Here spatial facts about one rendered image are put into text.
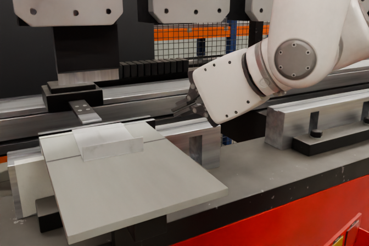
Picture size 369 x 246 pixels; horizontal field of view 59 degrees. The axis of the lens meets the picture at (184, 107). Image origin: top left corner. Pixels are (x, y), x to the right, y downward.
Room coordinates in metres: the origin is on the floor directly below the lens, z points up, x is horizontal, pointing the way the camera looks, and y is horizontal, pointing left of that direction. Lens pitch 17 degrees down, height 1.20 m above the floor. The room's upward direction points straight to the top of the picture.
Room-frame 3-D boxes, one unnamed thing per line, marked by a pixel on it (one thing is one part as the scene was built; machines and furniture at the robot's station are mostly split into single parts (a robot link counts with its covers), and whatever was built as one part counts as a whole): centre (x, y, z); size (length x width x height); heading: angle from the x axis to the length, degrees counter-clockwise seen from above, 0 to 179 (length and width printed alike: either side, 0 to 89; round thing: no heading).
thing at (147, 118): (0.55, 0.15, 0.99); 0.20 x 0.03 x 0.03; 118
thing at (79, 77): (0.54, 0.16, 1.13); 0.10 x 0.02 x 0.10; 118
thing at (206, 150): (0.57, 0.11, 0.92); 0.39 x 0.06 x 0.10; 118
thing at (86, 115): (0.68, 0.23, 1.01); 0.26 x 0.12 x 0.05; 28
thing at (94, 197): (0.41, 0.09, 1.00); 0.26 x 0.18 x 0.01; 28
